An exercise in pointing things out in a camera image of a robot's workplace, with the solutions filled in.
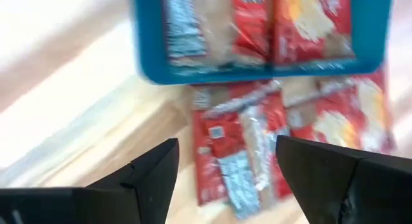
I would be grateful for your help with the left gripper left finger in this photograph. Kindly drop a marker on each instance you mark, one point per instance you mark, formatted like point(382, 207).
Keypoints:
point(96, 204)

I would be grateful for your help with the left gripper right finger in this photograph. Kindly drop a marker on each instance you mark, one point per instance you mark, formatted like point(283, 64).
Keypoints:
point(347, 192)

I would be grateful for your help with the red popcorn bag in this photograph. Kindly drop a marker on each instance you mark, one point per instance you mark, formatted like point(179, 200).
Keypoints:
point(219, 27)
point(338, 117)
point(222, 143)
point(312, 27)

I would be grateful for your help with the blue plastic basket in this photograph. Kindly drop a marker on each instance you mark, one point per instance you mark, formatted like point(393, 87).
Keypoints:
point(151, 40)

